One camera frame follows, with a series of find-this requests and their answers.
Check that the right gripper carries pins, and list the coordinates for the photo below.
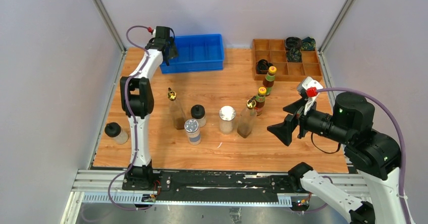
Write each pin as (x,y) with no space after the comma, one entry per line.
(282,130)

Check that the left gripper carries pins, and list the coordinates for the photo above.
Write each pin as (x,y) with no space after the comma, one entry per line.
(172,53)

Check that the blue plastic divided bin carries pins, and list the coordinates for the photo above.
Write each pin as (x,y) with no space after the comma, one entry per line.
(196,53)

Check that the glass oil bottle gold spout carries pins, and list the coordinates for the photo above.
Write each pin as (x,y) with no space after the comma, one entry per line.
(176,110)

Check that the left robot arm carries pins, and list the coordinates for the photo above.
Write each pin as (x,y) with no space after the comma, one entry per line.
(138,103)

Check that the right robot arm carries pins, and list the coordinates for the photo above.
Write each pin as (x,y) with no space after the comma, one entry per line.
(377,157)

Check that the sauce bottle yellow cap near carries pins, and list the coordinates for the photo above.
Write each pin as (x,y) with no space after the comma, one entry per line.
(260,100)

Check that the sauce bottle yellow cap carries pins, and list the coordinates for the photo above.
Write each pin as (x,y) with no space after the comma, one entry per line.
(269,79)
(260,100)

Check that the sauce bottle yellow cap far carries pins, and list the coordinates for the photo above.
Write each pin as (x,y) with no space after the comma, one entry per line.
(269,79)

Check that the silver lid powder jar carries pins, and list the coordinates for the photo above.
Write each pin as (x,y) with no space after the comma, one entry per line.
(227,115)

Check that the black lid seasoning jar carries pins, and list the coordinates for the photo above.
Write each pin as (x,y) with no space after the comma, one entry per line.
(198,113)

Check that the wooden compartment tray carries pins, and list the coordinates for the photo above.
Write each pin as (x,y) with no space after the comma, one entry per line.
(274,51)

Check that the blue label shaker jar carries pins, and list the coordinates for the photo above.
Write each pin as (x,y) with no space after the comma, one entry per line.
(192,130)

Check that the black lid jar at edge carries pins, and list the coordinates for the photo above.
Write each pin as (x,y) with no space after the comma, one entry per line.
(116,132)

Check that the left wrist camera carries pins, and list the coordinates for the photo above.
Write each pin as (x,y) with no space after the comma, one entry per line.
(160,32)

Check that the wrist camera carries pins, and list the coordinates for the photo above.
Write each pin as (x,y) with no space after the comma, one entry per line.
(160,32)
(308,89)

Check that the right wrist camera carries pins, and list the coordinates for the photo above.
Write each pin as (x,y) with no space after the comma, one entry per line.
(308,89)

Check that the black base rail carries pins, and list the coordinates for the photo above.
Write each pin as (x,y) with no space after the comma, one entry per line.
(192,188)

